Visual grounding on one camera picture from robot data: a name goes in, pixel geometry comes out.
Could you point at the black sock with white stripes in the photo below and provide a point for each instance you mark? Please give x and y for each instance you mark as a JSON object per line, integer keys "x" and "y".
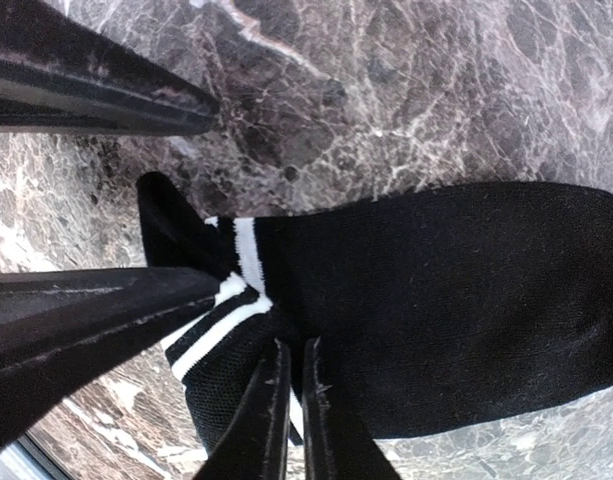
{"x": 438, "y": 309}

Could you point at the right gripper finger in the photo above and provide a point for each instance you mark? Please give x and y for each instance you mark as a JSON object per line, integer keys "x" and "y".
{"x": 61, "y": 330}
{"x": 57, "y": 76}

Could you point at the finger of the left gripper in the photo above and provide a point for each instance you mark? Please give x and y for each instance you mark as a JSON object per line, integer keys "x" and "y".
{"x": 254, "y": 445}
{"x": 337, "y": 443}

